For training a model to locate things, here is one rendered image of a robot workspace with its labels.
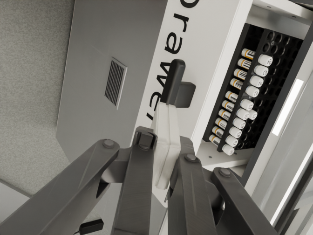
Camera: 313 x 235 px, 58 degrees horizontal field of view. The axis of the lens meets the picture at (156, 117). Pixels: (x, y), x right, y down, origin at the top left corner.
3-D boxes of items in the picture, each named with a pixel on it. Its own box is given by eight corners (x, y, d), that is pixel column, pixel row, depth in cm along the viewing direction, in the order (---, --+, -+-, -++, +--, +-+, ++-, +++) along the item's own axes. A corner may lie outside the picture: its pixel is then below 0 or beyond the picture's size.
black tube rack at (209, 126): (191, 130, 45) (219, 152, 41) (230, 18, 39) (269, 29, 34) (269, 126, 59) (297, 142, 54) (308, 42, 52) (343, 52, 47)
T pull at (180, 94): (152, 122, 31) (159, 128, 30) (171, 56, 28) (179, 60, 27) (177, 122, 33) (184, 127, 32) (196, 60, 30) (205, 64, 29)
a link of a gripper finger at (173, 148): (168, 144, 15) (181, 148, 15) (167, 103, 22) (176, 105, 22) (154, 189, 17) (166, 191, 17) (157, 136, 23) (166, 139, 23)
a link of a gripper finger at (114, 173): (143, 193, 15) (86, 180, 14) (148, 148, 19) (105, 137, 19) (151, 169, 14) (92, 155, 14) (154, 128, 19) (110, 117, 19)
